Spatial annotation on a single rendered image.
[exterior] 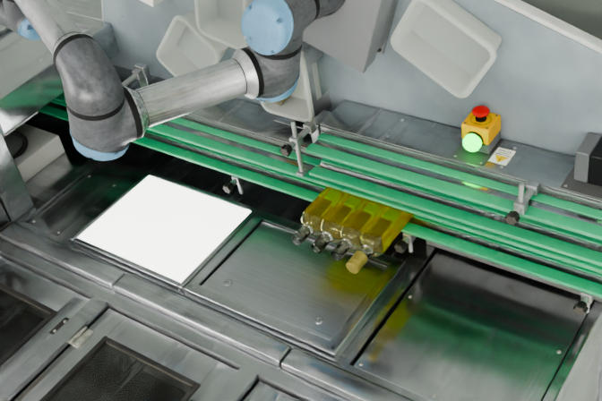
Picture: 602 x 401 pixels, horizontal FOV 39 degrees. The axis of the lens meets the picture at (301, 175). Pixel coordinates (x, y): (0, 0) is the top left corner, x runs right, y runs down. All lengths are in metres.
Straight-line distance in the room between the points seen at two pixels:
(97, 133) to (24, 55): 1.02
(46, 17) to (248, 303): 0.84
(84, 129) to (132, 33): 1.00
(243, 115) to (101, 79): 0.82
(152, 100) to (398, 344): 0.80
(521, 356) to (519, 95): 0.59
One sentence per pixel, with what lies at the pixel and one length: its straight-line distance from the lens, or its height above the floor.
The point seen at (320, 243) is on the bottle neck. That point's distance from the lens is 2.07.
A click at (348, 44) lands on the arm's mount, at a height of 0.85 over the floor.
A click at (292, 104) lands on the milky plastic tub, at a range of 2.34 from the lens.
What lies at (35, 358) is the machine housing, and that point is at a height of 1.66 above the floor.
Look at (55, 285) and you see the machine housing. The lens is 2.45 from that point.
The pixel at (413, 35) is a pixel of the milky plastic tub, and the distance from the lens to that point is 2.04.
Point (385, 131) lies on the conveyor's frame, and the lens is 2.14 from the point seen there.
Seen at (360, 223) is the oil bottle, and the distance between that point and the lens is 2.08.
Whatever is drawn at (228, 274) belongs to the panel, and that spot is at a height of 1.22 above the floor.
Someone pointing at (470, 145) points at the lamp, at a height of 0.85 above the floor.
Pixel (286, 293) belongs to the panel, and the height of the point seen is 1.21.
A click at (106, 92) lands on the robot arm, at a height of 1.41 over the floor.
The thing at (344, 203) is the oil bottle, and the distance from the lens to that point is 2.14.
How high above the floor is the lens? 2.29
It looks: 37 degrees down
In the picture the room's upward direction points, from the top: 136 degrees counter-clockwise
